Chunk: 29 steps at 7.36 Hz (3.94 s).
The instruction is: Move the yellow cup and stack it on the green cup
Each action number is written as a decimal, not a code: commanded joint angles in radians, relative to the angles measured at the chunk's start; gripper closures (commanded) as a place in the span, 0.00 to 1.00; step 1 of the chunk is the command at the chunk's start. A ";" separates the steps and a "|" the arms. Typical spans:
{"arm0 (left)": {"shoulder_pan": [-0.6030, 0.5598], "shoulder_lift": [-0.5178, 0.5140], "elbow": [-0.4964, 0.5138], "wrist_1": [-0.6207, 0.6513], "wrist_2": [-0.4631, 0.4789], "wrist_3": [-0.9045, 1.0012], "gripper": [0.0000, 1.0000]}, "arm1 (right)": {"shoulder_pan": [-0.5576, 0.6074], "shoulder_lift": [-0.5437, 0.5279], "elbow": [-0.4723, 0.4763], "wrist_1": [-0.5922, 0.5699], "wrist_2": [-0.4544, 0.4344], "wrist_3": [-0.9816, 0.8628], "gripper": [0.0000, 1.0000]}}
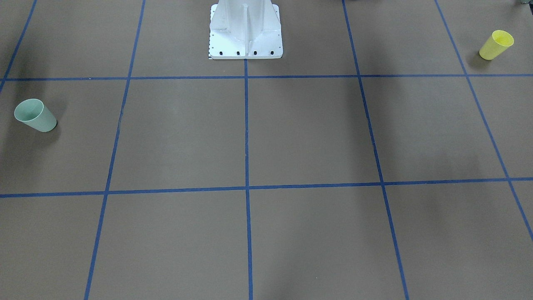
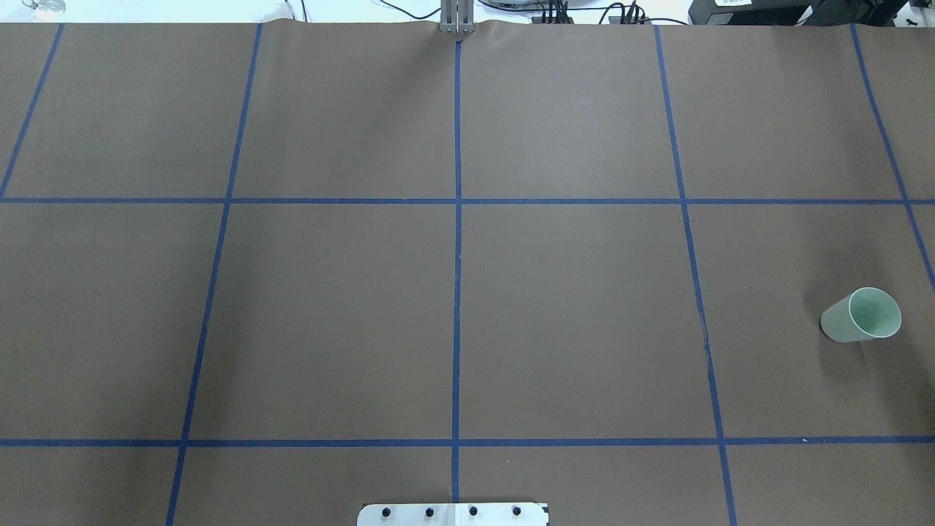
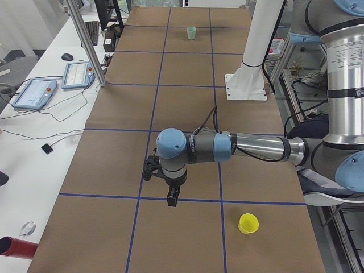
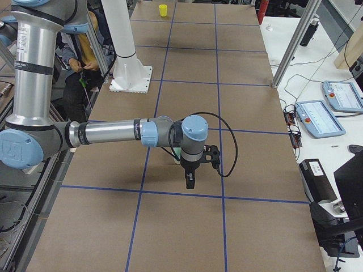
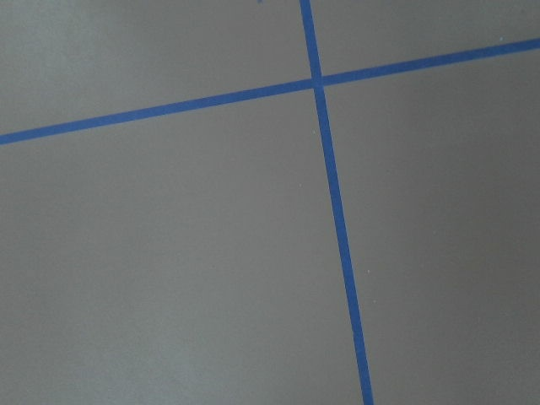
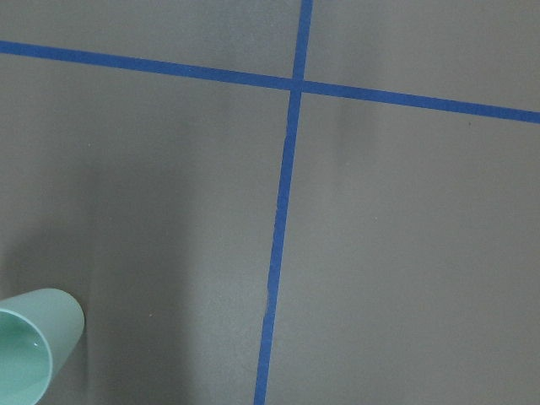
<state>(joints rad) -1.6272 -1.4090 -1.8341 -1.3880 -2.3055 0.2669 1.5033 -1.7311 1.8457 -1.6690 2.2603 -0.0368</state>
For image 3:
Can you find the blue teach pendant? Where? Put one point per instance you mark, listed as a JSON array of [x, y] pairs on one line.
[[35, 94], [78, 75]]

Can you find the black keyboard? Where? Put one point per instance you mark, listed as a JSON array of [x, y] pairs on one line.
[[92, 28]]

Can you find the white camera mast with base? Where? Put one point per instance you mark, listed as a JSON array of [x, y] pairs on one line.
[[247, 83]]

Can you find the brown paper table mat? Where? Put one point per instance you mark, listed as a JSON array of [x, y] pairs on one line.
[[107, 219]]

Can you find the far blue teach pendant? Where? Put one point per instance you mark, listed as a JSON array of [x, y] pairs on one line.
[[78, 75]]

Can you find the black computer mouse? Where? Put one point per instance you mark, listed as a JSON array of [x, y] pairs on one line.
[[67, 57]]

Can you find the red cylinder bottle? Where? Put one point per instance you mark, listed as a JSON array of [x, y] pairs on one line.
[[17, 248]]

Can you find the yellow plastic cup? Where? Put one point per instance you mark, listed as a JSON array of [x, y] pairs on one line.
[[248, 223]]

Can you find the seated person dark shirt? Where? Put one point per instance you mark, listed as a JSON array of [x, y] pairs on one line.
[[316, 128]]

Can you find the near blue teach pendant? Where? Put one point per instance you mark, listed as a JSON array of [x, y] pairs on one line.
[[35, 94]]

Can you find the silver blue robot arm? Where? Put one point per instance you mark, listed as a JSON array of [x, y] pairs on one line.
[[337, 156]]

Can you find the aluminium frame post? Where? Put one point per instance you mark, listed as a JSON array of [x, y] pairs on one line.
[[86, 41]]

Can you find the small black square device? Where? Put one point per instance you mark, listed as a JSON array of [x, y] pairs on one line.
[[47, 148]]

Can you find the green plastic cup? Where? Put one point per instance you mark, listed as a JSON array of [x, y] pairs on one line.
[[191, 32]]

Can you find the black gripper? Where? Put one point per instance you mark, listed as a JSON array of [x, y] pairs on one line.
[[174, 184]]

